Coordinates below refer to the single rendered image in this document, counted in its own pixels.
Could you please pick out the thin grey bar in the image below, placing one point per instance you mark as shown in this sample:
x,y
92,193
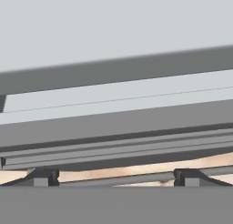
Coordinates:
x,y
121,179

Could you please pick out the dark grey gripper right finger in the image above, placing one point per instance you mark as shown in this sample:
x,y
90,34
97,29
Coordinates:
x,y
186,175

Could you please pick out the grey fridge base grille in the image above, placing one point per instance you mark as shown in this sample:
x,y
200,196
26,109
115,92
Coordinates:
x,y
121,153

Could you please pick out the light grey fridge door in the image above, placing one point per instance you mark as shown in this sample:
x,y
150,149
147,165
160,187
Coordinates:
x,y
115,24

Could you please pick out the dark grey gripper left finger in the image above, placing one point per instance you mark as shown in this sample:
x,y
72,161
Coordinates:
x,y
45,175

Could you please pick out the light grey fridge drawer front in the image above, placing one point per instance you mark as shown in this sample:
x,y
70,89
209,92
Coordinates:
x,y
121,98

